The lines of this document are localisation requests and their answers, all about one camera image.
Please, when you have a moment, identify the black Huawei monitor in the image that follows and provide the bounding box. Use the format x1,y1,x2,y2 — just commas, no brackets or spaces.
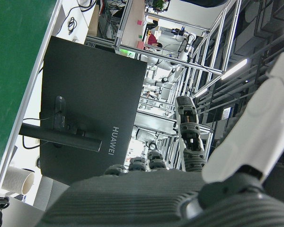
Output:
39,35,148,186

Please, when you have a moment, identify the beige partition panel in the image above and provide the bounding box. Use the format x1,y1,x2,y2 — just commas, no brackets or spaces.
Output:
120,0,147,49

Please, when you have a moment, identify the black monitor stand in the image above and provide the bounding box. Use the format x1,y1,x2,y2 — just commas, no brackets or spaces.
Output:
18,95,103,153

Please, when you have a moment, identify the green potted plant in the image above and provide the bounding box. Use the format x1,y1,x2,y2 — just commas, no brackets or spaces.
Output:
153,0,168,11

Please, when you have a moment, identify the black cable bundle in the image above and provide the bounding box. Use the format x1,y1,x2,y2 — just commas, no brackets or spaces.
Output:
0,196,10,227

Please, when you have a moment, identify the black cable loop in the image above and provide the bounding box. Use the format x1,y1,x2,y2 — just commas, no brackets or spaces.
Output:
67,16,78,36

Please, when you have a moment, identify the ceiling strip light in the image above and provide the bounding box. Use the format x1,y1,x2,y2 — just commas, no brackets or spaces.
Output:
221,58,248,81

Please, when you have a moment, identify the right robot hand grey white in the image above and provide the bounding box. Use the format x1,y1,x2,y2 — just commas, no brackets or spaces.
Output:
35,33,284,227

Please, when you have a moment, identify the person in red shirt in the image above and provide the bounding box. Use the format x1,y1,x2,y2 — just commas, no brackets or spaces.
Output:
144,33,163,52

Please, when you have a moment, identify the aluminium frame cage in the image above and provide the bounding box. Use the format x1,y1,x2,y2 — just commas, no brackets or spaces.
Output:
115,0,242,77

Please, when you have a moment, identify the white paper cup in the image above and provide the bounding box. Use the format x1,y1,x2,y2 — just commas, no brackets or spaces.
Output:
1,166,36,196

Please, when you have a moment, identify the aluminium conveyor side rail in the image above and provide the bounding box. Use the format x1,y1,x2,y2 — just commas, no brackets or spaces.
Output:
0,0,62,207

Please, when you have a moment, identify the green conveyor belt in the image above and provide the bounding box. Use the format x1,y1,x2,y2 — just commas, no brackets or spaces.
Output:
0,0,58,188

